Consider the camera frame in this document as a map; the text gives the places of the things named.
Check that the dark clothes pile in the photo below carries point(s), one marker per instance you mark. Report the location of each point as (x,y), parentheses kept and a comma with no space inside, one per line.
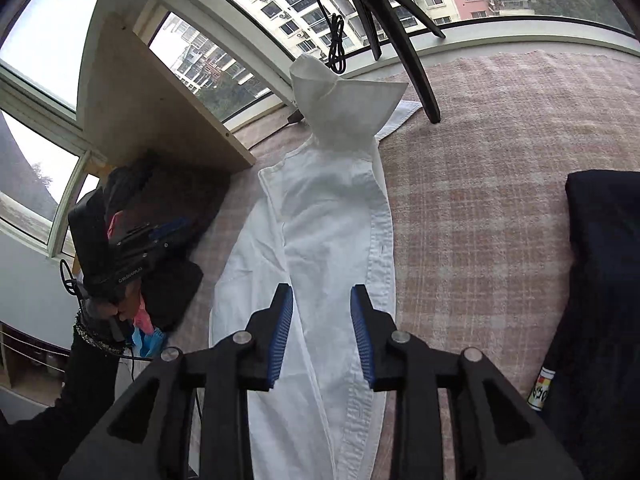
(192,195)

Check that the white shirt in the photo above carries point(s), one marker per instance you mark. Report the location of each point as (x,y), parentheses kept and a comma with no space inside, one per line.
(325,220)

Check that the pink plaid blanket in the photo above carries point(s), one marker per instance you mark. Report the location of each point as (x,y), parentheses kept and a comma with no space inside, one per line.
(475,185)

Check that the white window frame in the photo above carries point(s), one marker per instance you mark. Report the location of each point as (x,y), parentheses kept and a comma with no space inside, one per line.
(35,92)

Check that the black folded shirt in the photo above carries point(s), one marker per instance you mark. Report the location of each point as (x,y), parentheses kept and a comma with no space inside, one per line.
(600,260)

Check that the black tripod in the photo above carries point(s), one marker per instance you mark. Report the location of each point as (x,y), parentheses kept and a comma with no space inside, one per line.
(415,75)

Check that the person's left forearm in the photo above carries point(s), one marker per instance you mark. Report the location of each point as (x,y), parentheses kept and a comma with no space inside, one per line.
(75,400)

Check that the wooden board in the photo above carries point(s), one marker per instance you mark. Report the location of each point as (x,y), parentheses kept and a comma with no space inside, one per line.
(165,110)

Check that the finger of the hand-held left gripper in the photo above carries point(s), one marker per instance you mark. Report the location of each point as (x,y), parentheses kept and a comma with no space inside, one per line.
(160,229)
(145,251)

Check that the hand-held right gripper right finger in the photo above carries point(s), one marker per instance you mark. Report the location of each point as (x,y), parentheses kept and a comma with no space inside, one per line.
(361,340)

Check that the person's left hand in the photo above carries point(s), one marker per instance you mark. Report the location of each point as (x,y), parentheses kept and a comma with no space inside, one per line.
(107,310)

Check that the blue garment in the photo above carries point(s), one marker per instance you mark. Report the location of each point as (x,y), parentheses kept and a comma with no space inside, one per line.
(150,345)

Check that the wooden shelf unit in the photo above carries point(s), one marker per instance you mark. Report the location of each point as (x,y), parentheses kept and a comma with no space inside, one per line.
(30,370)

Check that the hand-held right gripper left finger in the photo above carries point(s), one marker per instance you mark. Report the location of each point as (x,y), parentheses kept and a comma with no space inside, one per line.
(282,340)

